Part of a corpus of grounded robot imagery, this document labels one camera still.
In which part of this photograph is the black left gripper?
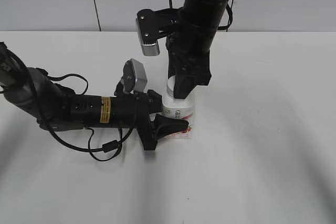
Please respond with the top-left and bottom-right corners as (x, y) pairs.
(110, 82), (189, 151)

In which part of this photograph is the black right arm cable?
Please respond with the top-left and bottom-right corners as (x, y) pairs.
(165, 0), (234, 31)

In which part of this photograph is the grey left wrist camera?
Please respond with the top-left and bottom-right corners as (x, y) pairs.
(120, 58), (148, 93)

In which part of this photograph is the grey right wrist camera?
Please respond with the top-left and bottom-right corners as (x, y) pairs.
(135, 8), (181, 57)

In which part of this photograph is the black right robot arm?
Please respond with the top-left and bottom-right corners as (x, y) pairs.
(166, 0), (229, 99)

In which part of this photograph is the white strawberry yogurt bottle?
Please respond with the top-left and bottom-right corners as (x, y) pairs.
(162, 93), (195, 139)

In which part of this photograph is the white plastic bottle cap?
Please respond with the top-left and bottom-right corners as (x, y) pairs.
(165, 76), (194, 99)

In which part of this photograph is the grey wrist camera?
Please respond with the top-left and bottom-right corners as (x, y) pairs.
(120, 58), (148, 93)
(135, 8), (181, 57)

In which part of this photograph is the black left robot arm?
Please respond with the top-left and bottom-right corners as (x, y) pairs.
(1, 43), (189, 151)

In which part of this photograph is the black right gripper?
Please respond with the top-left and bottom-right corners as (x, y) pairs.
(166, 23), (217, 99)

